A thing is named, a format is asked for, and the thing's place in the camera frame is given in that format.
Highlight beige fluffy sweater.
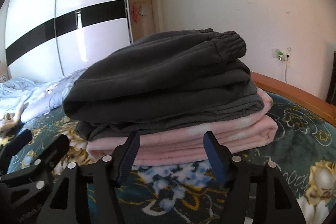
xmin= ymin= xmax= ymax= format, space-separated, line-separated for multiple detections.
xmin=0 ymin=103 xmax=29 ymax=140

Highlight wall socket with plug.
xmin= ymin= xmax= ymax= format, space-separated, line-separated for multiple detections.
xmin=272 ymin=47 xmax=291 ymax=83

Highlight grey folded garment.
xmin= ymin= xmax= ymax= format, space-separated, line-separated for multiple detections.
xmin=76 ymin=80 xmax=265 ymax=141

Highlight teal floral bed blanket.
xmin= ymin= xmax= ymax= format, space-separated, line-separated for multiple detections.
xmin=9 ymin=94 xmax=335 ymax=223

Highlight dark grey sweatpants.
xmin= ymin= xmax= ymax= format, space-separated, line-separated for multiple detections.
xmin=63 ymin=29 xmax=249 ymax=123

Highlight wooden door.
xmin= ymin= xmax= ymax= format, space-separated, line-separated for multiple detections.
xmin=128 ymin=0 xmax=156 ymax=42

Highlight light blue floral duvet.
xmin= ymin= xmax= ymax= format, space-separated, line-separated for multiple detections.
xmin=1 ymin=69 xmax=85 ymax=123

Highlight white black sliding wardrobe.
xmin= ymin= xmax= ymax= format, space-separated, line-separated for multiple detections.
xmin=5 ymin=0 xmax=133 ymax=82

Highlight wooden bed frame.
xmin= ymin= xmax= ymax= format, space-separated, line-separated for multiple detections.
xmin=251 ymin=72 xmax=335 ymax=127

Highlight pink folded blanket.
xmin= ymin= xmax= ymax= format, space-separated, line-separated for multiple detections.
xmin=86 ymin=89 xmax=278 ymax=166

